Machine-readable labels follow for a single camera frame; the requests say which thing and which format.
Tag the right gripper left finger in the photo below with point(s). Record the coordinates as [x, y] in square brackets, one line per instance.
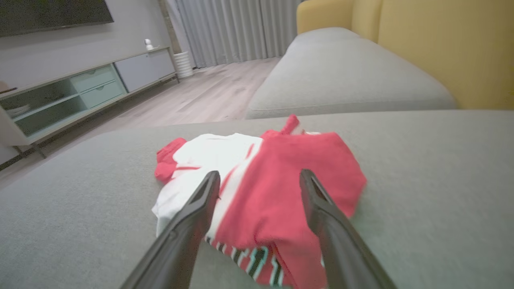
[180, 241]

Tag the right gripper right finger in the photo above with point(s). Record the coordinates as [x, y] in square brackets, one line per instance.
[341, 249]

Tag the red shirt with white sleeves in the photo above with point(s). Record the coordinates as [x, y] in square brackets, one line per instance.
[273, 188]

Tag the large grey sofa seat cushion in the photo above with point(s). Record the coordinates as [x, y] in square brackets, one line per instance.
[421, 200]

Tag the pale green console drawer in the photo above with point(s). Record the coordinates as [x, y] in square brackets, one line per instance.
[103, 94]
[93, 78]

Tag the long grey sofa seat cushion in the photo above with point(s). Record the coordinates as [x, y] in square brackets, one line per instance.
[341, 76]

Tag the grey console cabinet door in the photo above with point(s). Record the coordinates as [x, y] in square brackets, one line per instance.
[144, 68]

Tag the white ribbed cylinder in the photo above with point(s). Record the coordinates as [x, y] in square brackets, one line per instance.
[183, 64]

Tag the low grey TV console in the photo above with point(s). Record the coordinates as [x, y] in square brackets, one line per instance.
[52, 116]

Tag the grey pleated curtain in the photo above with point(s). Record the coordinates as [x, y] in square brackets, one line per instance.
[241, 28]

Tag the yellow sofa backrest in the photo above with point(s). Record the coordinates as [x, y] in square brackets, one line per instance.
[441, 48]

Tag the small white home camera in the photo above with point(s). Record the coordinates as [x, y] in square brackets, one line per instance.
[148, 44]

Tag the black wall television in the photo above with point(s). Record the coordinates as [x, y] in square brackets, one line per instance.
[48, 14]

